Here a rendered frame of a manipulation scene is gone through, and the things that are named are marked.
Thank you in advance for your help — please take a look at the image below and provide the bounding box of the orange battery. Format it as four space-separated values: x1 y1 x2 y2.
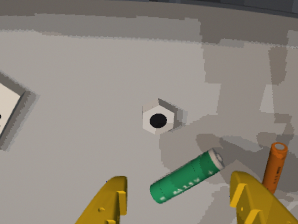
262 142 288 195

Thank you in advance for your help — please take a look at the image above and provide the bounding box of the green aa battery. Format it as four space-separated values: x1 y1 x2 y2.
150 148 225 204

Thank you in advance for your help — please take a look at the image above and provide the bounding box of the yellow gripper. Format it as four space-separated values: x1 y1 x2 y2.
75 171 298 224

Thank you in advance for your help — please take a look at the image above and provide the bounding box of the cream domino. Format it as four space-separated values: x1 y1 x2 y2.
0 74 26 139

